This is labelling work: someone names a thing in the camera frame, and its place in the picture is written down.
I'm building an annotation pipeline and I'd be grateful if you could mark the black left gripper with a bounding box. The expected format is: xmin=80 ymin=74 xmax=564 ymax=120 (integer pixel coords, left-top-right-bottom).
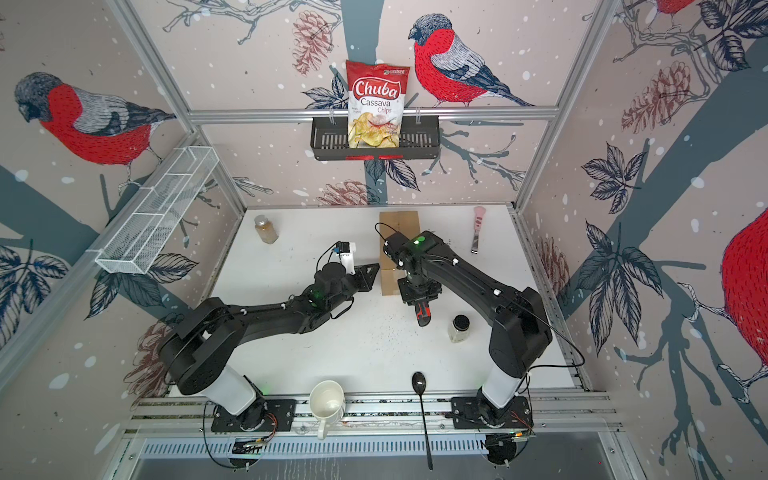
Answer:
xmin=327 ymin=262 xmax=381 ymax=313

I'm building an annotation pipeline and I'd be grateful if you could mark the red black utility knife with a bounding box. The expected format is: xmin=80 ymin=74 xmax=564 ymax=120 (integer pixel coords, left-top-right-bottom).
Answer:
xmin=414 ymin=301 xmax=432 ymax=327

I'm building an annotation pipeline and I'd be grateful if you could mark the brown cardboard express box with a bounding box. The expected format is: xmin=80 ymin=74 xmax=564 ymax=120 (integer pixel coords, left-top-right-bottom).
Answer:
xmin=378 ymin=210 xmax=421 ymax=296

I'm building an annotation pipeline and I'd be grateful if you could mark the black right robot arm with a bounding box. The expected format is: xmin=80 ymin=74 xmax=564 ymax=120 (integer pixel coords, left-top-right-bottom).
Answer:
xmin=383 ymin=231 xmax=553 ymax=410

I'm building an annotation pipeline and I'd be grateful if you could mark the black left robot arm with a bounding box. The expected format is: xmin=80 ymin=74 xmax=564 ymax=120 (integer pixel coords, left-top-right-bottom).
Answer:
xmin=159 ymin=263 xmax=380 ymax=416

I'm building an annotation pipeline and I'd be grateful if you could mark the black lid glass jar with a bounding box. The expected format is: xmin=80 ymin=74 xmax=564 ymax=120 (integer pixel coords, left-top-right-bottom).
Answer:
xmin=448 ymin=314 xmax=471 ymax=343

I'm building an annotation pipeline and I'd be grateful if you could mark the black long spoon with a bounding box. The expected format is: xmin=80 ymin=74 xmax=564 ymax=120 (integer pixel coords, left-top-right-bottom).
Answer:
xmin=411 ymin=371 xmax=434 ymax=471

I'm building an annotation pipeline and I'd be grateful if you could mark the brown spice jar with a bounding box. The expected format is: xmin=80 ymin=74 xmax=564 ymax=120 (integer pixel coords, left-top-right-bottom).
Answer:
xmin=254 ymin=215 xmax=279 ymax=244

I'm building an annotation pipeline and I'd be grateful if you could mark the cream ceramic mug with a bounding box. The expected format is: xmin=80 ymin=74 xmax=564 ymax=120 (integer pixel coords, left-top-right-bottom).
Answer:
xmin=309 ymin=380 xmax=345 ymax=440

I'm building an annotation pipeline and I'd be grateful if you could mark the Chuba cassava chips bag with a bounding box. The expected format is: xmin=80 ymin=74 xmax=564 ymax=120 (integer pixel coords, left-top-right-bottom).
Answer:
xmin=346 ymin=60 xmax=410 ymax=148

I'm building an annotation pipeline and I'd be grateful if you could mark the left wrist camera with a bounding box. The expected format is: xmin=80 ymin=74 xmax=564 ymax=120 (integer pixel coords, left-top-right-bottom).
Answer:
xmin=333 ymin=241 xmax=356 ymax=275

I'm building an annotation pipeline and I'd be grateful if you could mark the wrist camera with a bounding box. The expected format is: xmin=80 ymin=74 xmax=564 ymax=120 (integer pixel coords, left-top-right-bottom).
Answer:
xmin=383 ymin=231 xmax=409 ymax=262
xmin=333 ymin=241 xmax=356 ymax=275

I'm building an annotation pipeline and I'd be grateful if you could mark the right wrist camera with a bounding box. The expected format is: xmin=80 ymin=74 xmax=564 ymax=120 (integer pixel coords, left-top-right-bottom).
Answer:
xmin=383 ymin=231 xmax=409 ymax=262

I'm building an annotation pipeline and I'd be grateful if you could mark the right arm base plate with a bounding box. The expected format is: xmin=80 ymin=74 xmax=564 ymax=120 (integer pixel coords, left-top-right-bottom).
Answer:
xmin=445 ymin=393 xmax=534 ymax=431

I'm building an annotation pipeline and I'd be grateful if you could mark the black wire wall basket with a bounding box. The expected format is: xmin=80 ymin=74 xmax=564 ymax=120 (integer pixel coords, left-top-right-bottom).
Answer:
xmin=310 ymin=114 xmax=441 ymax=161

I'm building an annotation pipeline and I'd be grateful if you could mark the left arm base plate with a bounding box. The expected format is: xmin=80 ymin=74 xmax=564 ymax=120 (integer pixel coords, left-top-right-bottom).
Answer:
xmin=211 ymin=397 xmax=297 ymax=434

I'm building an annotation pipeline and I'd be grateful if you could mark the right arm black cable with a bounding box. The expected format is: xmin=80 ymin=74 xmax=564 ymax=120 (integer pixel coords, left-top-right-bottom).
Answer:
xmin=521 ymin=299 xmax=586 ymax=372

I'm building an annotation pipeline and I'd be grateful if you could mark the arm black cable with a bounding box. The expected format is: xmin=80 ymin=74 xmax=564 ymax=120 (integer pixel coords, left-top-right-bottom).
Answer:
xmin=200 ymin=401 xmax=280 ymax=471
xmin=521 ymin=299 xmax=586 ymax=372

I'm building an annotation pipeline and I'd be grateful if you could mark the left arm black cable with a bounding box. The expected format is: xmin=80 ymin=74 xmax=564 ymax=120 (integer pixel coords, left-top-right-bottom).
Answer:
xmin=200 ymin=401 xmax=280 ymax=471

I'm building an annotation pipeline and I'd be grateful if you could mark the aluminium front rail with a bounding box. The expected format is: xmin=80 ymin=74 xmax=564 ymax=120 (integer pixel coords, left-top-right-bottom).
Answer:
xmin=123 ymin=388 xmax=624 ymax=437

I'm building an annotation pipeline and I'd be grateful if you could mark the white wire mesh shelf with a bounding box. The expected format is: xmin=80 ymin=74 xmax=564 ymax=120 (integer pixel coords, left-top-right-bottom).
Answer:
xmin=95 ymin=146 xmax=219 ymax=274

